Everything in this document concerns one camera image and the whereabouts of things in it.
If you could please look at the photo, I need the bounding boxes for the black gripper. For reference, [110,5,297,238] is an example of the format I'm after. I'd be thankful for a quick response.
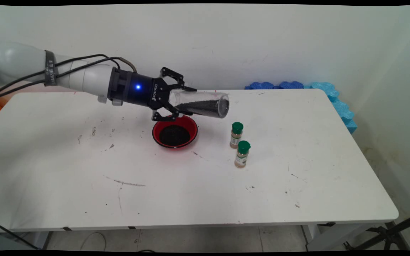
[107,66,197,122]

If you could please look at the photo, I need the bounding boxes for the clear jar with black seeds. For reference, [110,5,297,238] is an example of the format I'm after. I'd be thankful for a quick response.
[169,89,230,119]

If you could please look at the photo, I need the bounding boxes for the red bowl with black seeds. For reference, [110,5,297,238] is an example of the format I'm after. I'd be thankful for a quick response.
[152,114,198,149]

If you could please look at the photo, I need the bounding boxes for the green-capped spice bottle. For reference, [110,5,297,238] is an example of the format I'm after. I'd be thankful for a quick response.
[230,122,244,149]
[235,140,251,169]

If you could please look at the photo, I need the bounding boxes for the dark blue foam piece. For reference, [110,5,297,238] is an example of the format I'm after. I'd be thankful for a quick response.
[245,81,275,90]
[279,81,304,90]

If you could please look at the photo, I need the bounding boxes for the light blue foam strip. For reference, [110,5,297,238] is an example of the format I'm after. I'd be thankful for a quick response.
[305,82,358,135]

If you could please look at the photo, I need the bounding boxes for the white table leg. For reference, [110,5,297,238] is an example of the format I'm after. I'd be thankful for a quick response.
[302,223,373,251]

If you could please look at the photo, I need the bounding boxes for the black tripod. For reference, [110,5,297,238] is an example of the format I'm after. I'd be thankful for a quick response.
[344,210,410,251]

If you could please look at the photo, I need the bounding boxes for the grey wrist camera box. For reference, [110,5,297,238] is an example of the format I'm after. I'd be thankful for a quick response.
[97,94,123,106]

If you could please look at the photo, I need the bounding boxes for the black cable with brass plug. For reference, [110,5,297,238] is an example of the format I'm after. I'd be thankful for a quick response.
[0,57,137,101]

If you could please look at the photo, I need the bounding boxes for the black camera cable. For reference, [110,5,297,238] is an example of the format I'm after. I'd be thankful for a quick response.
[0,54,120,95]

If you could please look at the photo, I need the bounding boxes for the black velcro strap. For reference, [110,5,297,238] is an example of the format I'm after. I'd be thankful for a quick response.
[44,50,59,86]

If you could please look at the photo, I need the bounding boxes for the thin grey floor cable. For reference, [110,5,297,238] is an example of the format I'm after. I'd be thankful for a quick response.
[80,232,107,251]

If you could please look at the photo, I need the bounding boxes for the black floor cable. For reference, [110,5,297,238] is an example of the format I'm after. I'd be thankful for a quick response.
[0,219,40,249]

